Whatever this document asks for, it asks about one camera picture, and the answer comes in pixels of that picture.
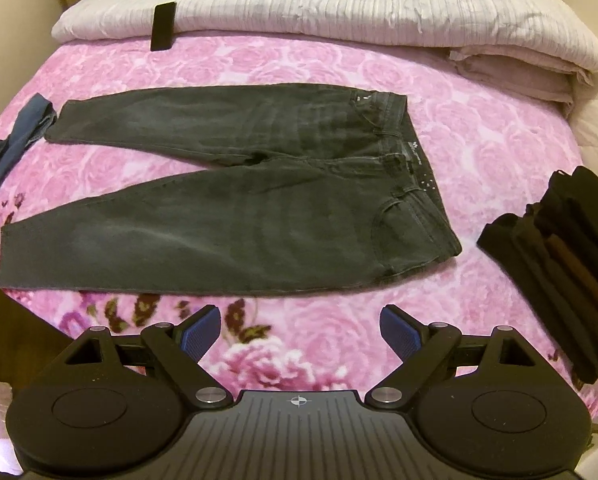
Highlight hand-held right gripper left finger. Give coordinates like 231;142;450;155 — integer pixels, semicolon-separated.
64;305;230;408

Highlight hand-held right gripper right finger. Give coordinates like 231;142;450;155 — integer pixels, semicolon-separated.
365;305;535;407

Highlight dark grey jeans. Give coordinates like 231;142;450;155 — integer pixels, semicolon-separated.
0;85;462;296

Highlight blue jeans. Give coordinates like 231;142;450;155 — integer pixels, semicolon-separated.
0;92;58;226

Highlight stack of dark folded clothes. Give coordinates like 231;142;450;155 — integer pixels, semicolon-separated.
476;166;598;387

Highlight pink floral blanket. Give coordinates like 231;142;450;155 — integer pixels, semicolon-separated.
0;35;598;426

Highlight folded beige sheets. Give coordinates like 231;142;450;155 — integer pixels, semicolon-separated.
449;47;597;106

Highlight white striped quilt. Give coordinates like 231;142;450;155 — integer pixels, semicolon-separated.
51;0;598;71

